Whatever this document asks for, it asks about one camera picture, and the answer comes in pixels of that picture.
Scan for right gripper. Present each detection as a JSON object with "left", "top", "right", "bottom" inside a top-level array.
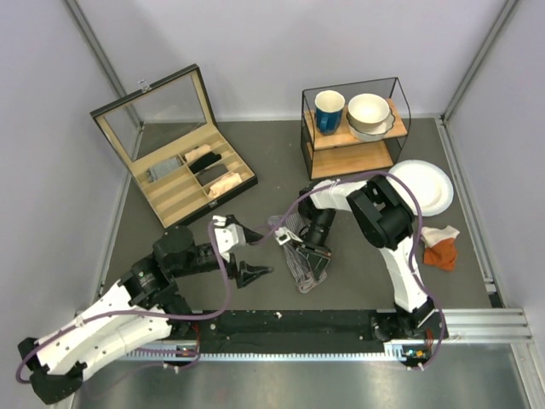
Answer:
[{"left": 293, "top": 207, "right": 337, "bottom": 280}]

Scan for grey striped underwear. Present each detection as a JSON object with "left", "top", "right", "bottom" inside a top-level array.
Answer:
[{"left": 283, "top": 213, "right": 328, "bottom": 294}]

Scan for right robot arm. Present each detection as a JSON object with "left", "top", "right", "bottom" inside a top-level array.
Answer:
[{"left": 295, "top": 176, "right": 443, "bottom": 342}]

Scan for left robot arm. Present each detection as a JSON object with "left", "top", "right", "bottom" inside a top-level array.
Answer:
[{"left": 18, "top": 215, "right": 272, "bottom": 405}]

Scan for pink rolled cloth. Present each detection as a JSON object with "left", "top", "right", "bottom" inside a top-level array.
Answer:
[{"left": 209, "top": 172, "right": 242, "bottom": 199}]

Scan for dark grey rolled cloth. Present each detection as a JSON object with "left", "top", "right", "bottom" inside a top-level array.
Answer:
[{"left": 196, "top": 164, "right": 228, "bottom": 186}]

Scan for black rolled cloth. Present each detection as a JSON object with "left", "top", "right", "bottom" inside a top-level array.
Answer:
[{"left": 189, "top": 152, "right": 222, "bottom": 174}]

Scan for black organizer box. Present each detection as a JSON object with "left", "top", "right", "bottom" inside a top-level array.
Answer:
[{"left": 90, "top": 64, "right": 258, "bottom": 228}]

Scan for white cloth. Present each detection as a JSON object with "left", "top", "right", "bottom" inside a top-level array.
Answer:
[{"left": 421, "top": 225, "right": 460, "bottom": 247}]

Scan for beige rolled cloth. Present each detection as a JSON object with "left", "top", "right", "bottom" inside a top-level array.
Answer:
[{"left": 184, "top": 144, "right": 211, "bottom": 163}]

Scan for orange cloth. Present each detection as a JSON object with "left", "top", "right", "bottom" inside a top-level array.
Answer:
[{"left": 423, "top": 239, "right": 458, "bottom": 272}]

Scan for white scalloped plate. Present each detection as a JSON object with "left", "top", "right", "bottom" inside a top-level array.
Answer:
[{"left": 347, "top": 113, "right": 395, "bottom": 142}]

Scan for white paper plate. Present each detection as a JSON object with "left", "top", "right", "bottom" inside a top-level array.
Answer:
[{"left": 388, "top": 160, "right": 454, "bottom": 216}]

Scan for blue mug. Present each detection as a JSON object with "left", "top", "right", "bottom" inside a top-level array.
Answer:
[{"left": 314, "top": 89, "right": 345, "bottom": 135}]

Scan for cream bowl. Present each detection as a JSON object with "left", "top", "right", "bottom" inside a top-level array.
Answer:
[{"left": 347, "top": 93, "right": 391, "bottom": 130}]

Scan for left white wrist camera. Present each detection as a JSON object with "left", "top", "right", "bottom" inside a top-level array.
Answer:
[{"left": 212, "top": 215, "right": 246, "bottom": 254}]

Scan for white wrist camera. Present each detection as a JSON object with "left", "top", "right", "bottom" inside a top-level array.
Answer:
[
  {"left": 212, "top": 215, "right": 246, "bottom": 254},
  {"left": 274, "top": 227, "right": 303, "bottom": 246}
]

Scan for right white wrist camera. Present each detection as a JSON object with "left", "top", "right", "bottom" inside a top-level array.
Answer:
[{"left": 274, "top": 227, "right": 303, "bottom": 246}]

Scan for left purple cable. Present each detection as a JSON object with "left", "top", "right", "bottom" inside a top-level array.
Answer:
[{"left": 14, "top": 215, "right": 282, "bottom": 384}]

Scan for purple cable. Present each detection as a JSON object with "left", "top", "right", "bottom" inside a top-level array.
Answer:
[
  {"left": 14, "top": 215, "right": 282, "bottom": 384},
  {"left": 255, "top": 170, "right": 446, "bottom": 372}
]

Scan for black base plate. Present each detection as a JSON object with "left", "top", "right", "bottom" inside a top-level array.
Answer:
[{"left": 167, "top": 309, "right": 448, "bottom": 354}]

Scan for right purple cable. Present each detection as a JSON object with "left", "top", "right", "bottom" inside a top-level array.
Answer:
[{"left": 255, "top": 170, "right": 446, "bottom": 372}]

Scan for grey cable duct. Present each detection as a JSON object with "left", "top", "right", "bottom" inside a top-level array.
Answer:
[{"left": 119, "top": 340, "right": 426, "bottom": 363}]

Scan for black wire wooden shelf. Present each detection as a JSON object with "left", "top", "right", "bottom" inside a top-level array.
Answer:
[{"left": 301, "top": 77, "right": 412, "bottom": 180}]

